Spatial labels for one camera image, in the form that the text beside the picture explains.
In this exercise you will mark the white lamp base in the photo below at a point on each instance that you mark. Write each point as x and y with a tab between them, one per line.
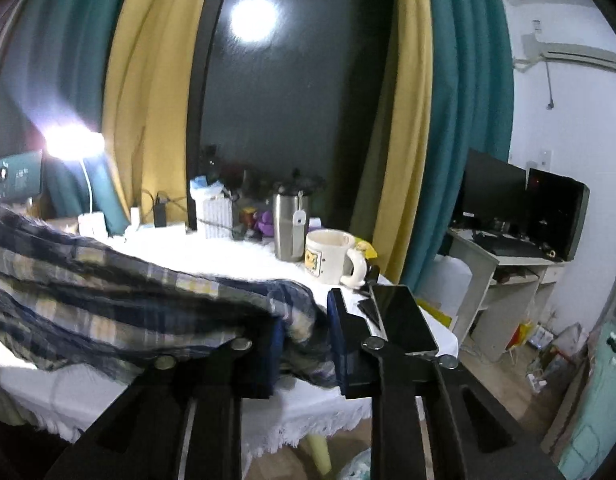
92	225

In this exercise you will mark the teal curtain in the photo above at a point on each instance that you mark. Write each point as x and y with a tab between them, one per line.
63	60
463	110

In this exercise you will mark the black computer monitor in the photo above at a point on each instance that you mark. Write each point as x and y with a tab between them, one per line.
490	187

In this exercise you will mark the white wall socket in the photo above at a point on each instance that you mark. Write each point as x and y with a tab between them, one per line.
546	158

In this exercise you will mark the black smartphone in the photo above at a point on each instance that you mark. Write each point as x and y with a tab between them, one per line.
403	317

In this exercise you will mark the black charger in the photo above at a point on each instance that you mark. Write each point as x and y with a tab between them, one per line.
161	210

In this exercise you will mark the black keyboard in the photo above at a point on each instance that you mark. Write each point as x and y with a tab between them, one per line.
508	245

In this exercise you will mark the white plastic bag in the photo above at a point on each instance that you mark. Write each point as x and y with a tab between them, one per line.
357	467

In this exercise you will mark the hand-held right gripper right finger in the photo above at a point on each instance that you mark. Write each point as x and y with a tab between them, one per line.
338	345

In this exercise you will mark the blue tissue pack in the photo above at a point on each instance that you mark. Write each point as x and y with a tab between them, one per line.
205	187

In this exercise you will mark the stainless steel tumbler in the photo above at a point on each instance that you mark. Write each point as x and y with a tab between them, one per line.
287	230

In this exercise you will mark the white air conditioner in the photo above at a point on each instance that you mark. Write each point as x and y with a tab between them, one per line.
573	52

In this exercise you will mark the cream mug with yellow print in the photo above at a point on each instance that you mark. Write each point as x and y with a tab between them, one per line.
328	260

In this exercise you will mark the small yellow toy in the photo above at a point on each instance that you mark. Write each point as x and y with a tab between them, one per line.
365	249

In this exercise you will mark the grey computer desk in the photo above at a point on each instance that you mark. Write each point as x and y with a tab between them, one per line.
480	280

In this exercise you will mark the white charger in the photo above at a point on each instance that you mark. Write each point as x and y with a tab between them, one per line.
136	215

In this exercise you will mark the purple cloth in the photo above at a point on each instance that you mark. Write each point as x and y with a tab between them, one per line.
264	225

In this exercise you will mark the plaid pants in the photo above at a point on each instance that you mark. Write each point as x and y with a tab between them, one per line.
113	305

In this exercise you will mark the white tablecloth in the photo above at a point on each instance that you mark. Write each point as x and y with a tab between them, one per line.
228	260

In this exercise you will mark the white perforated basket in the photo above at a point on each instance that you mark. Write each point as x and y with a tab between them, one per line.
215	217

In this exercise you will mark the yellow table leg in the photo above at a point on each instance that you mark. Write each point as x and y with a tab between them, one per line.
319	455

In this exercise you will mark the teal box device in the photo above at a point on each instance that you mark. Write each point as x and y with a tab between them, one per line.
15	175

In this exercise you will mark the yellow curtain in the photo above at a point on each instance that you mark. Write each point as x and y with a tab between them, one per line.
148	85
408	135

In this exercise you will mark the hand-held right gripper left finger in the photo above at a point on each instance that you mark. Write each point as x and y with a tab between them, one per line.
268	360

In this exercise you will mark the dark glass window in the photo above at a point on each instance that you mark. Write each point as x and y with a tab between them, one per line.
298	100

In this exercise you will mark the black television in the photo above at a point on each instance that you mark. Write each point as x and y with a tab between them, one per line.
555	215

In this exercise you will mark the pale green cabinet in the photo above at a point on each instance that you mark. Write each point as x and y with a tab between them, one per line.
600	410

